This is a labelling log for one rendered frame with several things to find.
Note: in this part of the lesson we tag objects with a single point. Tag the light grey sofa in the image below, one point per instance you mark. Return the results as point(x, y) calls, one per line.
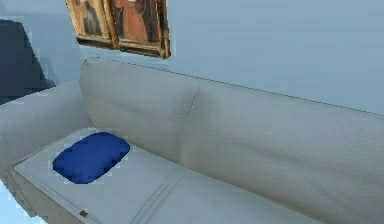
point(253, 143)

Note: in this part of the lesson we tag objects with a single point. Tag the blue cushion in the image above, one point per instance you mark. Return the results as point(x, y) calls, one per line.
point(90, 157)

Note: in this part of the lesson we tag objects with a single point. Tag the gold framed painting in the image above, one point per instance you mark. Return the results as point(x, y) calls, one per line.
point(123, 23)

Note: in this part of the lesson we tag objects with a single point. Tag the dark navy armchair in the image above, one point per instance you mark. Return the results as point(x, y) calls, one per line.
point(16, 63)

